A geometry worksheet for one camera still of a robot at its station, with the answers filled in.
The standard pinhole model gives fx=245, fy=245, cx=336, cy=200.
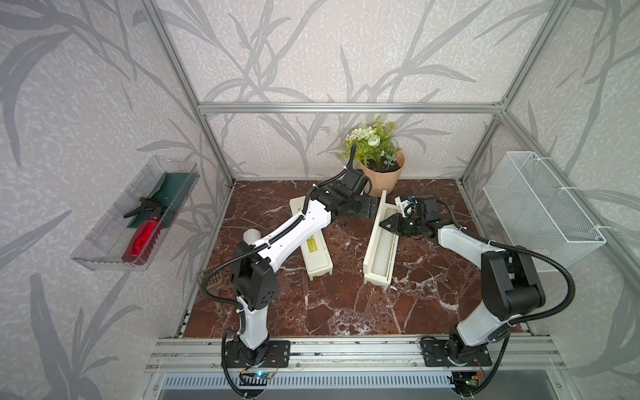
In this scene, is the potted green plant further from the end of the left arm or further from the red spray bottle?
the red spray bottle

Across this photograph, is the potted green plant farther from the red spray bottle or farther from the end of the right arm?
the red spray bottle

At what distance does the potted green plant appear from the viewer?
953 millimetres

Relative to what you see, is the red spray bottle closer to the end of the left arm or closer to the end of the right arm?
the end of the left arm

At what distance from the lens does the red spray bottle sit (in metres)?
0.56

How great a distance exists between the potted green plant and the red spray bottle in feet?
2.15

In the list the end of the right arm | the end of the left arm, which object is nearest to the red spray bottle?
the end of the left arm
